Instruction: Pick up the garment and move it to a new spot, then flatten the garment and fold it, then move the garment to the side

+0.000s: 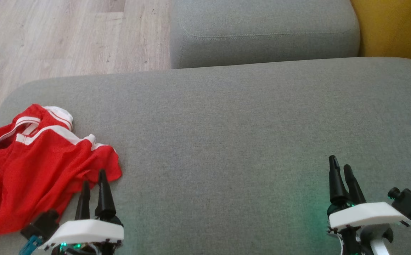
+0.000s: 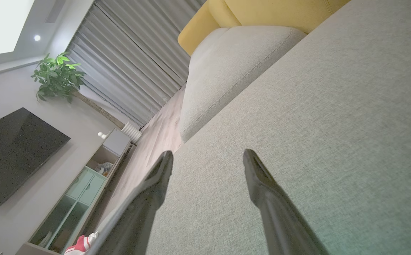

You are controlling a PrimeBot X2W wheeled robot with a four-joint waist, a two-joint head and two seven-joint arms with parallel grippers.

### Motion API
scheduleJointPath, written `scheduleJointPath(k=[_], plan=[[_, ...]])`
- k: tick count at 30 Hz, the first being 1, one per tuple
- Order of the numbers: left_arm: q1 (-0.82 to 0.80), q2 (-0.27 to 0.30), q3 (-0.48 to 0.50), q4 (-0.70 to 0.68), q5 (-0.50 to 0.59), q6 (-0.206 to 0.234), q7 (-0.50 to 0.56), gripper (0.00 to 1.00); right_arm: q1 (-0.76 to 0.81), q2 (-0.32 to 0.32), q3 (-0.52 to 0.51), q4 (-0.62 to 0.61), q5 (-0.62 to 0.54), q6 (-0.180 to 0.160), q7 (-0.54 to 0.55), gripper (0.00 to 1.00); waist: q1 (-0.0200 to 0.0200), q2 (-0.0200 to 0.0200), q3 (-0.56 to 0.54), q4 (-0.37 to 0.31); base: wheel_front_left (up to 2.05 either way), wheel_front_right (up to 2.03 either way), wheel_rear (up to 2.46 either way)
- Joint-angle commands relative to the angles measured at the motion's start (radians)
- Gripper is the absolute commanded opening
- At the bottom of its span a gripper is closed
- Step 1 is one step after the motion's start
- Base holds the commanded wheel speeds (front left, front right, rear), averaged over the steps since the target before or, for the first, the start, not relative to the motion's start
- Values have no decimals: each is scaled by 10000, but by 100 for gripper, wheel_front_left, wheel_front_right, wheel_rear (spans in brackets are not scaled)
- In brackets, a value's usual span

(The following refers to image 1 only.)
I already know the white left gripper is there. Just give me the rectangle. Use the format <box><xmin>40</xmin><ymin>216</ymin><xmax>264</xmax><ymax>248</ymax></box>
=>
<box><xmin>38</xmin><ymin>169</ymin><xmax>124</xmax><ymax>255</ymax></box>

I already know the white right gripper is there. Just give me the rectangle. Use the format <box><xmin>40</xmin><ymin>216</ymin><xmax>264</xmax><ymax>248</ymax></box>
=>
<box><xmin>327</xmin><ymin>155</ymin><xmax>411</xmax><ymax>255</ymax></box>

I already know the red jersey white striped collar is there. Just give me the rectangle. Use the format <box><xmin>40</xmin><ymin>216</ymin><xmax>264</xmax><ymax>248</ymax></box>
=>
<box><xmin>0</xmin><ymin>103</ymin><xmax>123</xmax><ymax>238</ymax></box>

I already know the yellow fabric cushion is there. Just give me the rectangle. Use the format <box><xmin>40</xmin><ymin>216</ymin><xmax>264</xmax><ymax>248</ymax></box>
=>
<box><xmin>350</xmin><ymin>0</ymin><xmax>411</xmax><ymax>66</ymax></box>

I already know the small grey sofa cushion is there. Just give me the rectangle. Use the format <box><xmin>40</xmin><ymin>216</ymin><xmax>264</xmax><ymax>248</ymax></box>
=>
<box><xmin>169</xmin><ymin>0</ymin><xmax>361</xmax><ymax>69</ymax></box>

